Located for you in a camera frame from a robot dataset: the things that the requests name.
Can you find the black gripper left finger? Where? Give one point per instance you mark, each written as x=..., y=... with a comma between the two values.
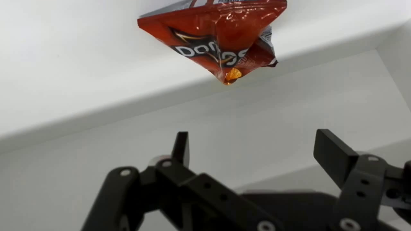
x=171, y=193

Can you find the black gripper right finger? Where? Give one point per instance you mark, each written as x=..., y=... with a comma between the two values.
x=355, y=187

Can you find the red Doritos chip packet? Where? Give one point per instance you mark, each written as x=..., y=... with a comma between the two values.
x=223, y=33

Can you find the white cupboard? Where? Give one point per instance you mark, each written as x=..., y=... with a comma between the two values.
x=85, y=64

